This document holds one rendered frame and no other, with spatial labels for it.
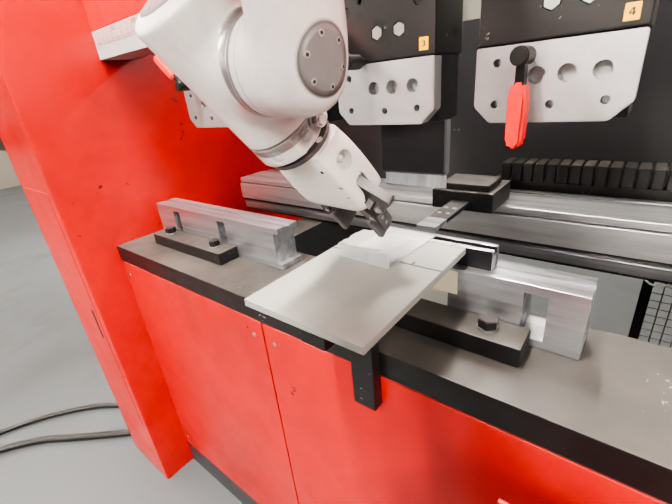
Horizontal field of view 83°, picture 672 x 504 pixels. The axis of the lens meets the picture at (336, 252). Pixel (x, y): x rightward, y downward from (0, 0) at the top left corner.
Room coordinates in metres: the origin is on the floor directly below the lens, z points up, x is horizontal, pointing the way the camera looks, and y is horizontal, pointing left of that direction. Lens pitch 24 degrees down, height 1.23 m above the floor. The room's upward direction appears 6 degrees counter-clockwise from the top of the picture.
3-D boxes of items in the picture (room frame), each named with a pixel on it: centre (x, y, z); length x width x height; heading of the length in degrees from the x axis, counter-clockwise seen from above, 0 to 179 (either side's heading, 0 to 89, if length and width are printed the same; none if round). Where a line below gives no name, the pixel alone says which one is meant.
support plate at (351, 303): (0.45, -0.03, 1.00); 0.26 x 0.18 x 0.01; 139
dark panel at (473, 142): (1.10, -0.28, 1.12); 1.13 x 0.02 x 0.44; 49
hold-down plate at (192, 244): (0.91, 0.36, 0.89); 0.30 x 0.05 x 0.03; 49
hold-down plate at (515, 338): (0.49, -0.12, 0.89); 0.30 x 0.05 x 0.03; 49
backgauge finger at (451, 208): (0.68, -0.24, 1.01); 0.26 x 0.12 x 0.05; 139
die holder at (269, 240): (0.92, 0.29, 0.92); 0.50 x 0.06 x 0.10; 49
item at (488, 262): (0.55, -0.15, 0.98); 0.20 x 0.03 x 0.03; 49
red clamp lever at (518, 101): (0.41, -0.21, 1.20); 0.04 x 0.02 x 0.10; 139
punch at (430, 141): (0.56, -0.13, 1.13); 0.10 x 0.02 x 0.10; 49
